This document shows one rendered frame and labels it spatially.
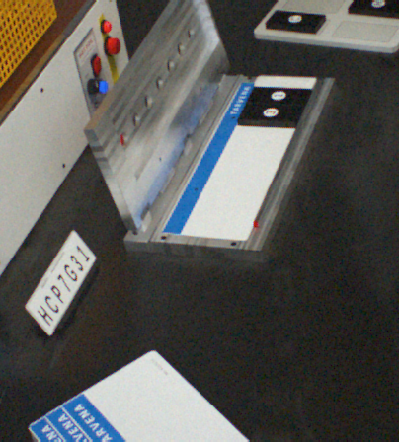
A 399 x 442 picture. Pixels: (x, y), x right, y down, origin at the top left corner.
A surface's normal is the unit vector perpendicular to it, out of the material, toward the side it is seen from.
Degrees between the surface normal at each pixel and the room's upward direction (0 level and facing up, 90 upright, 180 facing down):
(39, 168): 90
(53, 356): 0
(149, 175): 81
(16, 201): 90
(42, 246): 0
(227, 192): 0
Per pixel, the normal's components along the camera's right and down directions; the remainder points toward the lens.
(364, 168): -0.16, -0.78
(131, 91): 0.90, -0.05
